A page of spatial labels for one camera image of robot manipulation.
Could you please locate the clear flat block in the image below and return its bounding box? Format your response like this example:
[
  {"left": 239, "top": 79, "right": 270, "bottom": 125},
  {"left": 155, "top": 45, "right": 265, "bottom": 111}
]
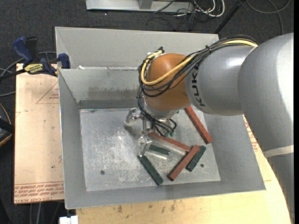
[
  {"left": 161, "top": 142, "right": 185, "bottom": 156},
  {"left": 144, "top": 151, "right": 169, "bottom": 161}
]

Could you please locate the grey metal bin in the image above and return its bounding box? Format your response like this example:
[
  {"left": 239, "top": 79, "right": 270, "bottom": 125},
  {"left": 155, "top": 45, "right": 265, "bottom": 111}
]
[{"left": 55, "top": 26, "right": 266, "bottom": 210}]

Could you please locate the dark green flat block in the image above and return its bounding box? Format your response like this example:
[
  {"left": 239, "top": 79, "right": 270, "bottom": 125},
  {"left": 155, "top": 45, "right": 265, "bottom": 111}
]
[
  {"left": 149, "top": 144, "right": 171, "bottom": 155},
  {"left": 138, "top": 155, "right": 164, "bottom": 186},
  {"left": 185, "top": 145, "right": 207, "bottom": 172}
]

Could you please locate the red-brown flat block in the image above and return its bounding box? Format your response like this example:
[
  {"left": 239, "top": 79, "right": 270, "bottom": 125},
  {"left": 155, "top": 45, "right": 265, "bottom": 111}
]
[
  {"left": 167, "top": 145, "right": 201, "bottom": 182},
  {"left": 184, "top": 105, "right": 213, "bottom": 145},
  {"left": 148, "top": 131, "right": 191, "bottom": 153}
]

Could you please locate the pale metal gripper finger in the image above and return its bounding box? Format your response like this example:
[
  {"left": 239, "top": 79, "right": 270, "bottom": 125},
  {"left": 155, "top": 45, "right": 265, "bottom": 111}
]
[
  {"left": 123, "top": 107, "right": 141, "bottom": 128},
  {"left": 137, "top": 135, "right": 152, "bottom": 158}
]

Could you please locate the brown cardboard board red print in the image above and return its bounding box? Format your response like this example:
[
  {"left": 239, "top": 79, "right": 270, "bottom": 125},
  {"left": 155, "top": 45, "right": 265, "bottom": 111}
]
[{"left": 14, "top": 63, "right": 65, "bottom": 204}]

